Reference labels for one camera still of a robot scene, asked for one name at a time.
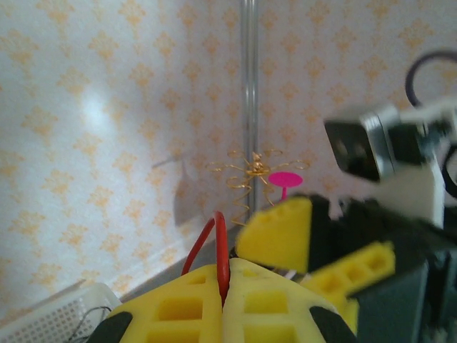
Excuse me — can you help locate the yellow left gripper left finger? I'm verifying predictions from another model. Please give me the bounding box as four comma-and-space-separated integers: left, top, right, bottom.
85, 264, 225, 343

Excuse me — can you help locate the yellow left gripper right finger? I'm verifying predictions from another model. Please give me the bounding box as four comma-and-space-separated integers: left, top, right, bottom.
221, 257, 359, 343

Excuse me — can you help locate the red cable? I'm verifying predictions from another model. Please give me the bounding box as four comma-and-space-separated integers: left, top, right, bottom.
181, 210, 229, 304

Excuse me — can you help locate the pink wine glass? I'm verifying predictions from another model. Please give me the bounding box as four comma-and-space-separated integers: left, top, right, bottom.
268, 171, 303, 203

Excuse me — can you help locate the white perforated plastic basket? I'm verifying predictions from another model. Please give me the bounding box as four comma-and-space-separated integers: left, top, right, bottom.
0, 282, 122, 343

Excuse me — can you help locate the gold wire glass stand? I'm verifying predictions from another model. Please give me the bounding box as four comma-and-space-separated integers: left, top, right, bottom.
209, 149, 310, 226

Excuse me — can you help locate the tangled black cable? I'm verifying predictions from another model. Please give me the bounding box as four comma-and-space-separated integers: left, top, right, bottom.
69, 306, 111, 340

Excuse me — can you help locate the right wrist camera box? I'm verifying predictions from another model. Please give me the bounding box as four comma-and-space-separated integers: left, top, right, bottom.
323, 103, 455, 229

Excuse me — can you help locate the aluminium frame post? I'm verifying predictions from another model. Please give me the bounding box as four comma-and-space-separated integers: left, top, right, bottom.
241, 0, 258, 215

